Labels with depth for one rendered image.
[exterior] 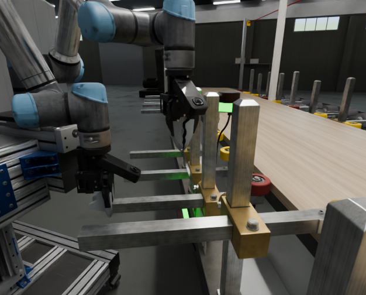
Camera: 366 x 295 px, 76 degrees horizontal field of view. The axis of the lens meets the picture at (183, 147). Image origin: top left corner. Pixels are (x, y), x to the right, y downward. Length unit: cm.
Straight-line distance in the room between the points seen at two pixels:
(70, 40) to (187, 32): 58
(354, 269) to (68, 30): 102
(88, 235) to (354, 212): 36
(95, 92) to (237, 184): 37
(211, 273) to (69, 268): 96
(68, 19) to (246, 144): 81
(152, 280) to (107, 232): 122
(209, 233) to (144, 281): 123
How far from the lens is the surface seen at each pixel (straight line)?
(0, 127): 123
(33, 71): 71
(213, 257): 75
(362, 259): 22
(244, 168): 43
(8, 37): 72
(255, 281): 82
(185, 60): 59
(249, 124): 40
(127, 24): 60
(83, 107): 58
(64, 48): 108
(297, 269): 75
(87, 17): 58
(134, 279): 165
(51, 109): 59
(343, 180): 84
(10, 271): 136
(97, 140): 60
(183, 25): 59
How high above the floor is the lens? 122
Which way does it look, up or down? 19 degrees down
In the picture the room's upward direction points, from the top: straight up
